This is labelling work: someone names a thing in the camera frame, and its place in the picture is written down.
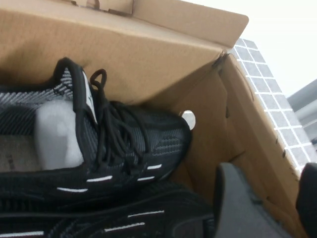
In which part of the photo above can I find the grey metal rail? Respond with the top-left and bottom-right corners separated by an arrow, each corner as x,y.
287,79 -> 317,144

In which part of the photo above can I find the black knit sneaker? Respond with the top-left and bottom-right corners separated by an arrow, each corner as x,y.
0,57 -> 193,199
0,180 -> 216,238

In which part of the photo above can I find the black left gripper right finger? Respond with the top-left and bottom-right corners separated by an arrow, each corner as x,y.
296,162 -> 317,238

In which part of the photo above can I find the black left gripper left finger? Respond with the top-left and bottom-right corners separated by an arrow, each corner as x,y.
213,162 -> 295,238

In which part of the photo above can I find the brown cardboard shoe box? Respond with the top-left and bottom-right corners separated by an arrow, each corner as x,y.
0,0 -> 309,238

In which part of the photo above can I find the white paper shoe stuffing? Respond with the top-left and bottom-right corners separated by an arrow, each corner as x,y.
34,100 -> 85,172

